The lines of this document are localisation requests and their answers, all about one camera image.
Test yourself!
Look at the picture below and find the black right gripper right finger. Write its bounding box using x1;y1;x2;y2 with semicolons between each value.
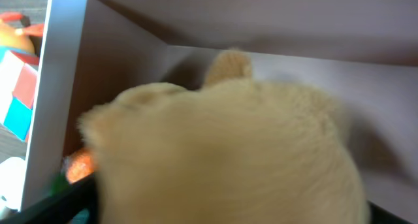
368;201;411;224

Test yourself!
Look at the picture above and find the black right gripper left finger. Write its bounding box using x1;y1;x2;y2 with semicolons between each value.
1;174;98;224

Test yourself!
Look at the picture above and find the colourful two-by-two puzzle cube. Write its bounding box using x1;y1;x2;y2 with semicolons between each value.
1;46;39;142

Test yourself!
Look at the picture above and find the brown plush toy with carrot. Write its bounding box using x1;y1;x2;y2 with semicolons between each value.
78;50;371;224

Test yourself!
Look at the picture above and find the orange duck toy blue shirt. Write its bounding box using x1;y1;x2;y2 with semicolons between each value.
1;12;44;54

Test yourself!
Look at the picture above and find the white square cardboard box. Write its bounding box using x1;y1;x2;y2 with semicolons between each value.
21;0;417;223

